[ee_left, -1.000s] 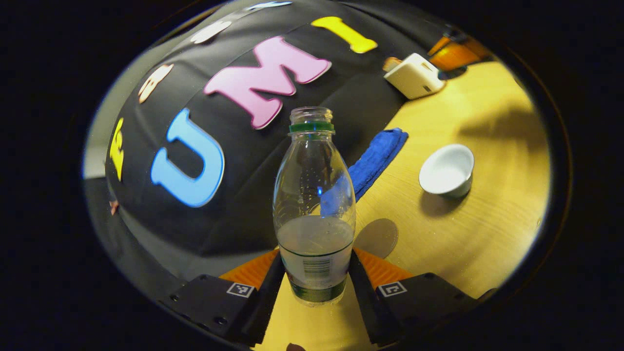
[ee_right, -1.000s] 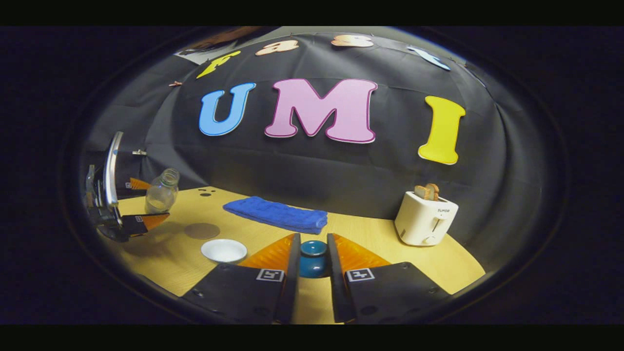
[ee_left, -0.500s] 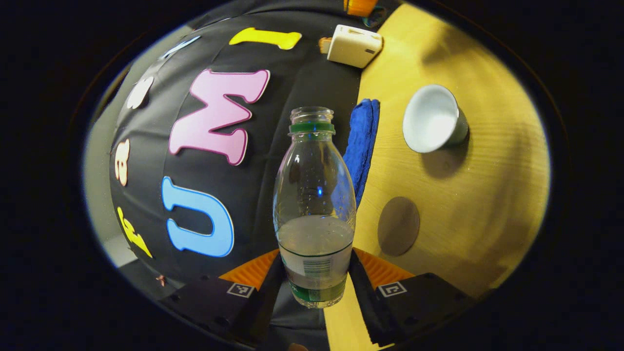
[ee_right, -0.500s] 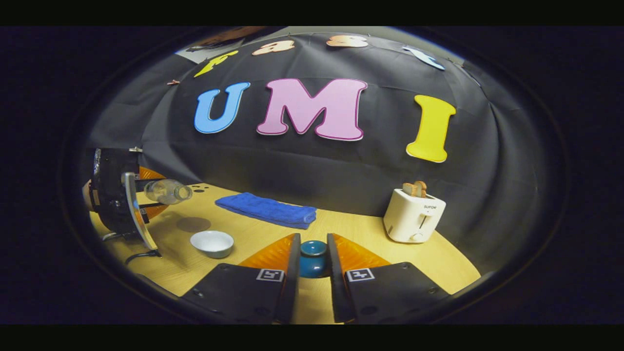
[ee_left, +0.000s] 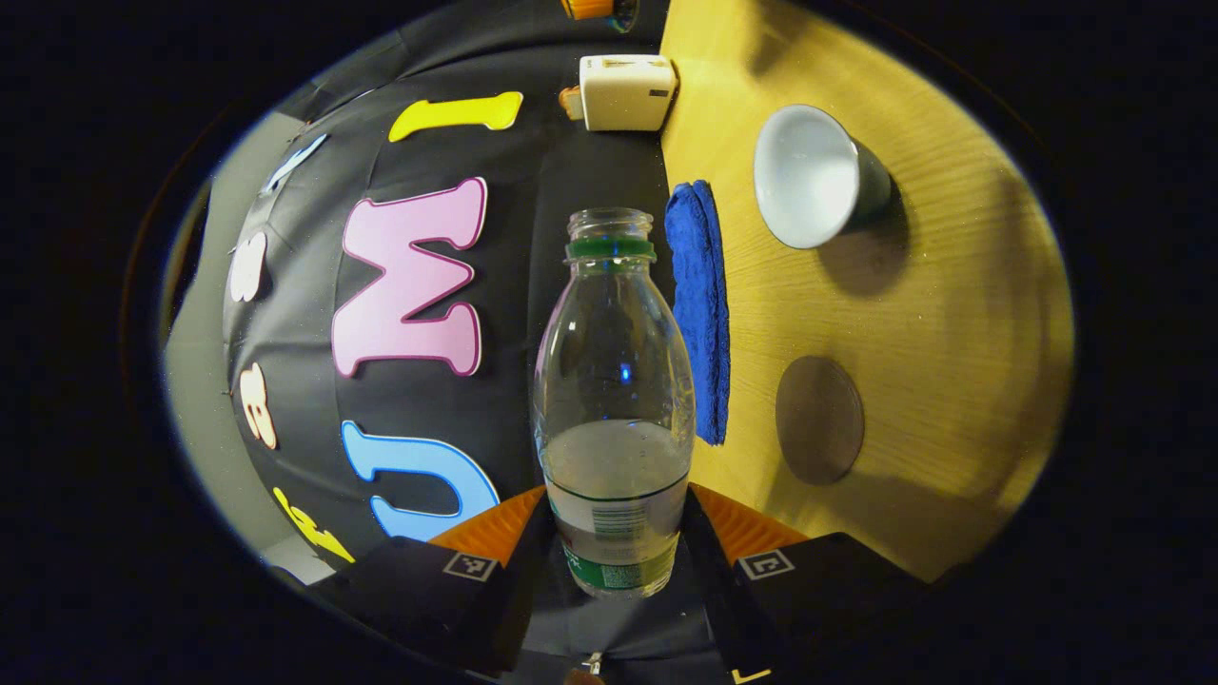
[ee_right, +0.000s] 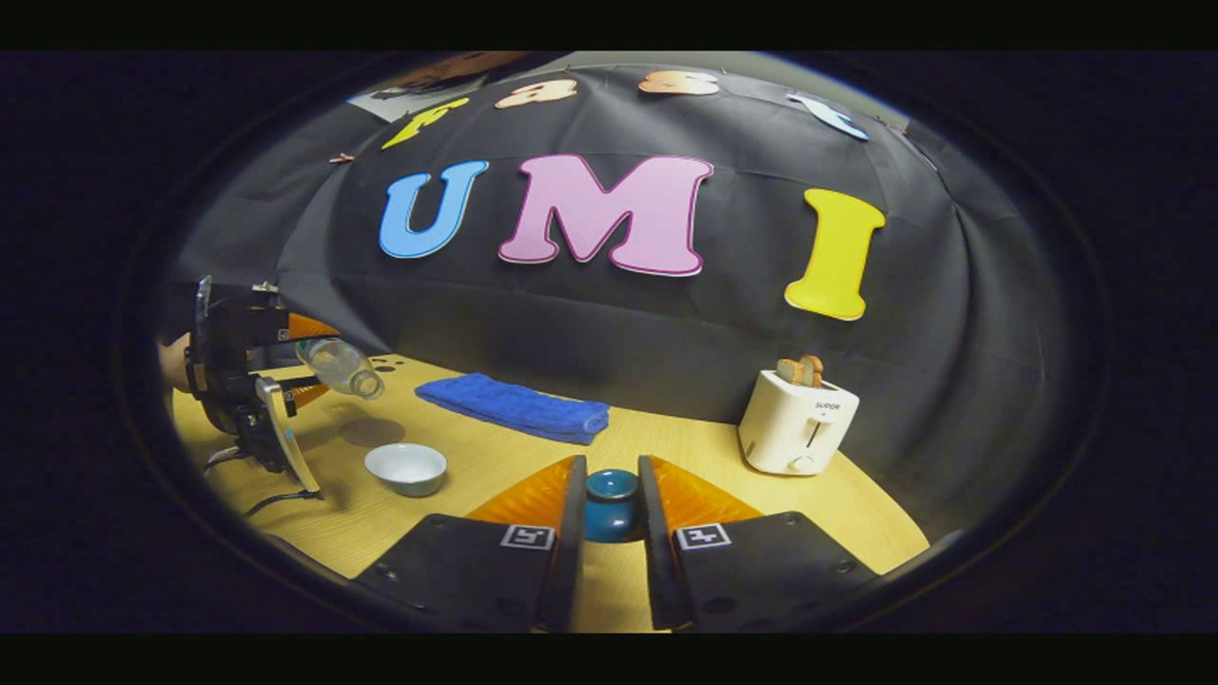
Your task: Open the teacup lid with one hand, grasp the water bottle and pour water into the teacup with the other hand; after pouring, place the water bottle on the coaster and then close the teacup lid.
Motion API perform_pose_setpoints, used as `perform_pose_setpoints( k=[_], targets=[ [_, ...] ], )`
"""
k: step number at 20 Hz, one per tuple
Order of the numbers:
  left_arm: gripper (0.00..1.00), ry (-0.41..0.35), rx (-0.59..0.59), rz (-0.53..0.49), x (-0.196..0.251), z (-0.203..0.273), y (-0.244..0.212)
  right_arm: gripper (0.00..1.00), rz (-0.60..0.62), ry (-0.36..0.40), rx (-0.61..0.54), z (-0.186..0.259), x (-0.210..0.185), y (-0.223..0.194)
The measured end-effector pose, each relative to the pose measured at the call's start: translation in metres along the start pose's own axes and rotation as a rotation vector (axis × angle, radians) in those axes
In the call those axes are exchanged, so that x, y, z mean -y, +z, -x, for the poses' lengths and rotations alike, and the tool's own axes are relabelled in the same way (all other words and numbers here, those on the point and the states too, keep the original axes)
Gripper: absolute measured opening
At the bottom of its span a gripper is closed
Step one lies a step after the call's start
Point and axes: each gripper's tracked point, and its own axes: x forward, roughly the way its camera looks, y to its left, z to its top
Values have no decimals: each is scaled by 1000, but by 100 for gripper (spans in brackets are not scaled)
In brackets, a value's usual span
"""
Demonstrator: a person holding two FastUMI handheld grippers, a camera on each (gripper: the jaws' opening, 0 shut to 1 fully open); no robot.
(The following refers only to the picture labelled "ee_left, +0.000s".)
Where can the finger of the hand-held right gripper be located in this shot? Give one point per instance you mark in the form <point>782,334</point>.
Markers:
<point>585,8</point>

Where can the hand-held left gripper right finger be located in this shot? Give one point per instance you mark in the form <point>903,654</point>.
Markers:
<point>828,590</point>

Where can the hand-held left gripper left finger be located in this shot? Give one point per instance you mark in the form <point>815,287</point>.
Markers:
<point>419,595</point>

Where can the round brown coaster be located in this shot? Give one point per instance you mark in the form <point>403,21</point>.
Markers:
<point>819,420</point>

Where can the white teacup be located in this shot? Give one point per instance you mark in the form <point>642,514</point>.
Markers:
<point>804,176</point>

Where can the clear plastic water bottle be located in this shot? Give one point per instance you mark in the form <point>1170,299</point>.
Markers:
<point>614,381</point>

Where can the white toaster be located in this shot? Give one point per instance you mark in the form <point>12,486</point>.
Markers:
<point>628,92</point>

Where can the toasted bread slice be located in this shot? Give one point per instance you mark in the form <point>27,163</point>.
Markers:
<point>571,103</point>

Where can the black backdrop cloth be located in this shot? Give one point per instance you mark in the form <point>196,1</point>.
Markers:
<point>514,285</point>

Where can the blue towel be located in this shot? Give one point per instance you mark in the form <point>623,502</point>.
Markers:
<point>700,304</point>

